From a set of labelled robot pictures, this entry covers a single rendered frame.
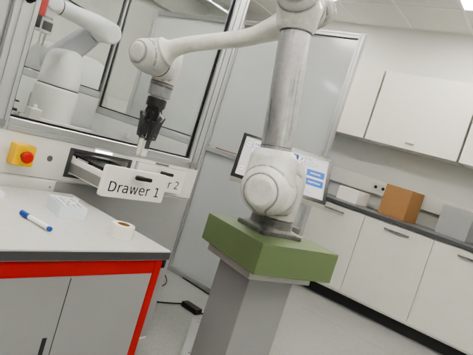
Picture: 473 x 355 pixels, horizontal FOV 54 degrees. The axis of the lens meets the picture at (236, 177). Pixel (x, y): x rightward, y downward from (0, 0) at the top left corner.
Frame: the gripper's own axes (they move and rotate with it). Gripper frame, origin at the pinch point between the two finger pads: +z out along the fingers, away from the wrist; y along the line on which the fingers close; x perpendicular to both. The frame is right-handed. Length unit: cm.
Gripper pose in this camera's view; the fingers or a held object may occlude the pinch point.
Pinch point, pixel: (142, 148)
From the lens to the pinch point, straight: 185.0
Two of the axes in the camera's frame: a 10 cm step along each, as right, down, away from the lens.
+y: -7.3, -2.9, 6.2
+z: -3.1, 9.5, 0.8
